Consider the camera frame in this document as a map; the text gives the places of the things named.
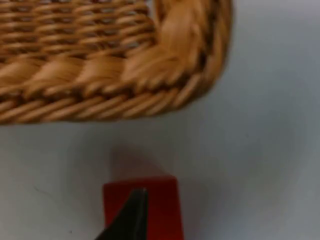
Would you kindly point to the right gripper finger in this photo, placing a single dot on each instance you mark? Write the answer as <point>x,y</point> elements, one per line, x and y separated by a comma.
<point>130,220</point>

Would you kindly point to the red cube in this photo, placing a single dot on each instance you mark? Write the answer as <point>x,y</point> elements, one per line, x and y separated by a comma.
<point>162,207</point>

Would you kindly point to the pale brown wicker basket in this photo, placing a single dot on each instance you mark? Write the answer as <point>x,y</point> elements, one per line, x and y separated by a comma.
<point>100,57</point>

